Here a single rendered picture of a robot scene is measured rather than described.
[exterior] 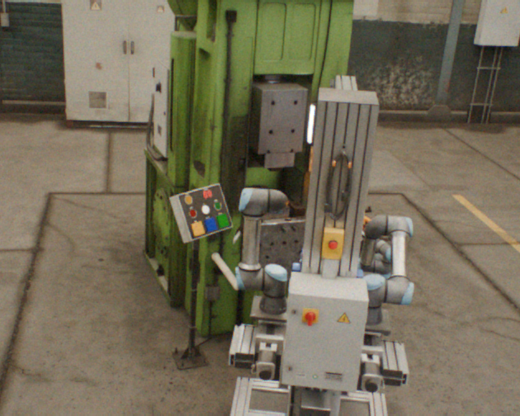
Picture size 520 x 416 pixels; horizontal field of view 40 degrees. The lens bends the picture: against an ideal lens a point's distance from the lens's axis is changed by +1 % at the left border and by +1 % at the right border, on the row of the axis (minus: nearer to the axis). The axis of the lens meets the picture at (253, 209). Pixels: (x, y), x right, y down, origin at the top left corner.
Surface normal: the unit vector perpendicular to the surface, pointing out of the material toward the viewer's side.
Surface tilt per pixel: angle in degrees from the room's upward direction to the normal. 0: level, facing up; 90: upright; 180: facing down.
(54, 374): 0
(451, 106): 89
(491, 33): 90
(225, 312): 90
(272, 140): 90
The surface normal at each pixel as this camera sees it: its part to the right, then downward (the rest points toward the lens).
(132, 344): 0.07, -0.93
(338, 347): -0.07, 0.36
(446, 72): 0.17, 0.38
